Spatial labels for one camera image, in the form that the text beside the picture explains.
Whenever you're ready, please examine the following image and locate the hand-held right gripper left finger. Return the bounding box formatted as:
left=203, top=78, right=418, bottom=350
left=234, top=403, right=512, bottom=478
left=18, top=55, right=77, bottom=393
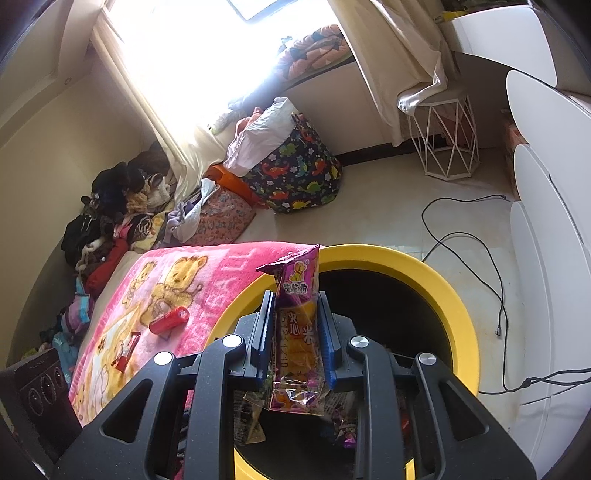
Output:
left=51, top=290, right=278, bottom=480

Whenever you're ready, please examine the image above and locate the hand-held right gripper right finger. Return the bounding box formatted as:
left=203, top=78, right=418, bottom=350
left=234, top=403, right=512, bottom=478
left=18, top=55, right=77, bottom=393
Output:
left=318, top=291, right=539, bottom=480

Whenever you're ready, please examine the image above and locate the purple yellow snack packet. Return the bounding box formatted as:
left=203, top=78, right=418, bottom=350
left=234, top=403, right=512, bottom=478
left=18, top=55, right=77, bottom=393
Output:
left=256, top=244, right=331, bottom=417

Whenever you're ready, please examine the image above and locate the black printed wrapper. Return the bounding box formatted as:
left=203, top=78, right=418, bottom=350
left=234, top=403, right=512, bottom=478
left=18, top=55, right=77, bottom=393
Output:
left=233, top=390, right=266, bottom=445

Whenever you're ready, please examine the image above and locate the yellow rimmed black bin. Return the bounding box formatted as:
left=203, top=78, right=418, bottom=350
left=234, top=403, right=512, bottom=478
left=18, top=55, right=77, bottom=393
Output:
left=203, top=244, right=481, bottom=480

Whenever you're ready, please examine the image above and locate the pink bear print blanket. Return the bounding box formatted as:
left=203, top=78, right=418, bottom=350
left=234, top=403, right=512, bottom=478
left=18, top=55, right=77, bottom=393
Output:
left=68, top=241, right=319, bottom=428

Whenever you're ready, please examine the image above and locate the small red wrapper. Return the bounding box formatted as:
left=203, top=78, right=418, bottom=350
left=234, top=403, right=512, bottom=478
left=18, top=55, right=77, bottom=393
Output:
left=115, top=332, right=141, bottom=372

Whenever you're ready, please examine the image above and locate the red can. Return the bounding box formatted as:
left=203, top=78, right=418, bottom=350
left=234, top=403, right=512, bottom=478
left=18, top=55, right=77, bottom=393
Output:
left=148, top=307, right=190, bottom=334

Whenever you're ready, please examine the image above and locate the floral fabric bag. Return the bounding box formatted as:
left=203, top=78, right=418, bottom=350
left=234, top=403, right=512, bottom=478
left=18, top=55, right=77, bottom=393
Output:
left=182, top=189, right=257, bottom=245

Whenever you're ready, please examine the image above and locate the lavender cloth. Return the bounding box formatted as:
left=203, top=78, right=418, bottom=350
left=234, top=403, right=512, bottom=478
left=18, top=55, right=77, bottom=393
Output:
left=164, top=179, right=218, bottom=245

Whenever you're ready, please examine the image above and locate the dinosaur print fabric basket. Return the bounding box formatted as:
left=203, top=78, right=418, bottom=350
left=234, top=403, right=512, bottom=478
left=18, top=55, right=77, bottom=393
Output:
left=242, top=122, right=343, bottom=214

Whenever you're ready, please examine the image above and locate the orange bag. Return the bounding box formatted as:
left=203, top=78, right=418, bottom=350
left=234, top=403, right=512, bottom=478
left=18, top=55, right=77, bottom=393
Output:
left=203, top=165, right=259, bottom=204

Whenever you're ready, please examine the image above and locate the white plastic bag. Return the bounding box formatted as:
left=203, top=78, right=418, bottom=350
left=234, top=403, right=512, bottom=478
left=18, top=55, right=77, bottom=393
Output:
left=224, top=97, right=301, bottom=177

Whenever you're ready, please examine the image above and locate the pile of clothes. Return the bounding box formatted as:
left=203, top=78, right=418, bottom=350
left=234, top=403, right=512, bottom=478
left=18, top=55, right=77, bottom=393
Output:
left=39, top=143, right=178, bottom=365

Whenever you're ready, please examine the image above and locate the orange red cloth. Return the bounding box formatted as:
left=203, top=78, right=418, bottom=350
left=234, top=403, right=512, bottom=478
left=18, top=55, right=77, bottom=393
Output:
left=235, top=115, right=264, bottom=136

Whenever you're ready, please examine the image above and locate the cream curtain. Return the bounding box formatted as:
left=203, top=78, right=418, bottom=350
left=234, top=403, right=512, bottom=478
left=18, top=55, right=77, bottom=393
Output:
left=328, top=0, right=460, bottom=147
left=92, top=28, right=241, bottom=195

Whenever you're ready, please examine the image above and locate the white scalloped cabinet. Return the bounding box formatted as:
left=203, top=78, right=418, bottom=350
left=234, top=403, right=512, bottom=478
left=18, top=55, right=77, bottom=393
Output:
left=505, top=69, right=591, bottom=476

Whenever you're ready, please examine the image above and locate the pink package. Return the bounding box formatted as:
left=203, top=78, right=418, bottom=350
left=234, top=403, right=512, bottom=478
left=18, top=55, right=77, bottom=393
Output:
left=501, top=111, right=525, bottom=185

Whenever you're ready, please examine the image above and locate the orange black quilt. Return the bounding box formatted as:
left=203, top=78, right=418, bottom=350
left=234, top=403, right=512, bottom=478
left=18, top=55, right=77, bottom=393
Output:
left=274, top=25, right=354, bottom=81

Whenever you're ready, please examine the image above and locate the black bag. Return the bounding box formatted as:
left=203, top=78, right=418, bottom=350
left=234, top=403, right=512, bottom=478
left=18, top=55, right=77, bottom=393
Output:
left=438, top=0, right=490, bottom=21

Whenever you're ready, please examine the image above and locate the black floor cable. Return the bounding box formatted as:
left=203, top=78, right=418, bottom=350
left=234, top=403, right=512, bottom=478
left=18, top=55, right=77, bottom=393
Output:
left=421, top=195, right=515, bottom=337

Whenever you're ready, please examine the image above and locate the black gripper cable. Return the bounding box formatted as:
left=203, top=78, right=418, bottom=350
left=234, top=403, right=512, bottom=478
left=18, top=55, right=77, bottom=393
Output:
left=478, top=368, right=591, bottom=398

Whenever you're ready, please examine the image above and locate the white wire stool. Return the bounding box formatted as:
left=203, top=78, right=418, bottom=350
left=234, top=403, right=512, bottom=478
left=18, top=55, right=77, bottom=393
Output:
left=398, top=88, right=481, bottom=178

